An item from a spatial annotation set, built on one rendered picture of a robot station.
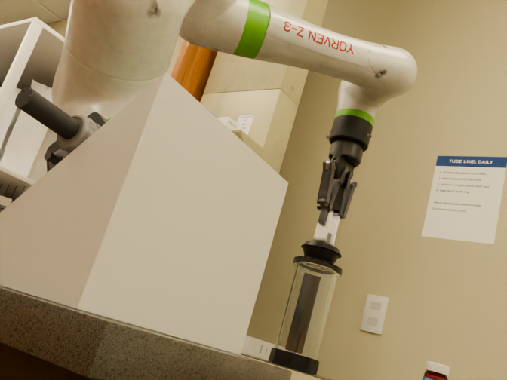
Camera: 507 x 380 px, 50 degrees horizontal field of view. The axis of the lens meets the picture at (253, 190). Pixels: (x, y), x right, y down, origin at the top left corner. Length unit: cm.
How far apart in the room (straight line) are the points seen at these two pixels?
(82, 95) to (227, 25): 44
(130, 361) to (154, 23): 37
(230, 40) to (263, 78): 67
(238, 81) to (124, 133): 130
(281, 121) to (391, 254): 54
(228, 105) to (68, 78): 110
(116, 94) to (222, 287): 26
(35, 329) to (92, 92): 33
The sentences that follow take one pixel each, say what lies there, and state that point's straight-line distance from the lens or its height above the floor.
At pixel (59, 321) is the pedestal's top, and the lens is 44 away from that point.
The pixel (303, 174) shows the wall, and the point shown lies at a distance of 203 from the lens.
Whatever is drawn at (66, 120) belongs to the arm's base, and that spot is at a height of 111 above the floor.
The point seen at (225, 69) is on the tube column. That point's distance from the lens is 187.
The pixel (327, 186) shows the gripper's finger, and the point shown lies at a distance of 120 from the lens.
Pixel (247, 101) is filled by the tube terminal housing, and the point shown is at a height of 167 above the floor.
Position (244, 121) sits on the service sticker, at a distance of 169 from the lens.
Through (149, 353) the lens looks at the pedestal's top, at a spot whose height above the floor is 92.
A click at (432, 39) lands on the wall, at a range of 211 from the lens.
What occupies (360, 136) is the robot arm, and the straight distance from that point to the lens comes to 126.
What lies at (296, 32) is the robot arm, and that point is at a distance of 111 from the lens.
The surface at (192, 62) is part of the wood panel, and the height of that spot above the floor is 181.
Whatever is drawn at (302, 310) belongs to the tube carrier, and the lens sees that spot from 115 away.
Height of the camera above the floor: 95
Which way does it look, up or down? 16 degrees up
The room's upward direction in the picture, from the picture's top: 17 degrees clockwise
